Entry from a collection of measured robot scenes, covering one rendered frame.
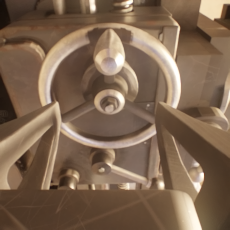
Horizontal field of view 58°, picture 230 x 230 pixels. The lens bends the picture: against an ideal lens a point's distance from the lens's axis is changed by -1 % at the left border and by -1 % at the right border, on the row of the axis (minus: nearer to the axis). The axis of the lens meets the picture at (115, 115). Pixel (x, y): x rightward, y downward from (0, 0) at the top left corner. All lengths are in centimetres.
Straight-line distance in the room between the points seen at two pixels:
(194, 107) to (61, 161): 32
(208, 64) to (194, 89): 5
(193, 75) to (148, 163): 23
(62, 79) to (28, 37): 8
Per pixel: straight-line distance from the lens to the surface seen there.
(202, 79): 40
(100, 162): 44
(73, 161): 51
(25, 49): 36
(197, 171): 43
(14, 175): 59
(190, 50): 39
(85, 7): 42
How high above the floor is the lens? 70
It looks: level
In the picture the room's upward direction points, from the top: 88 degrees clockwise
